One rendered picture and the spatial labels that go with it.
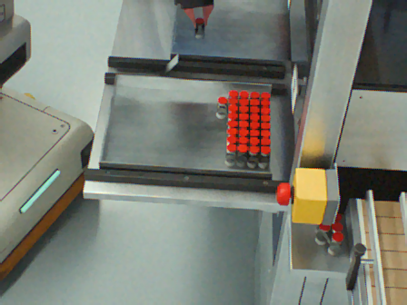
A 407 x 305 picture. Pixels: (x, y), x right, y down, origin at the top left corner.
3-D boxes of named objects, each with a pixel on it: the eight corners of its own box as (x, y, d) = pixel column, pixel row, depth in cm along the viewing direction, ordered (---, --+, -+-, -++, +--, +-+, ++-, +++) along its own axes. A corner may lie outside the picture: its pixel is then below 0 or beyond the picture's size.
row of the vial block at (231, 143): (237, 105, 169) (239, 90, 165) (235, 167, 156) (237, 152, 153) (227, 104, 169) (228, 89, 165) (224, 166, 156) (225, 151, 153)
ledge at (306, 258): (359, 224, 150) (361, 218, 149) (364, 280, 142) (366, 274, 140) (287, 220, 151) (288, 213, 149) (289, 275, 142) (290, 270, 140)
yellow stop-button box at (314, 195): (329, 194, 142) (335, 169, 137) (332, 226, 137) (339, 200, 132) (288, 191, 142) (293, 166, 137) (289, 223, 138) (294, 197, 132)
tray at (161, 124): (270, 95, 171) (272, 83, 169) (271, 185, 154) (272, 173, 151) (116, 85, 172) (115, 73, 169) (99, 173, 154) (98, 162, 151)
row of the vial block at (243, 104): (247, 106, 169) (249, 91, 165) (246, 168, 156) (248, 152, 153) (237, 105, 169) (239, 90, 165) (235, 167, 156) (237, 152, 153)
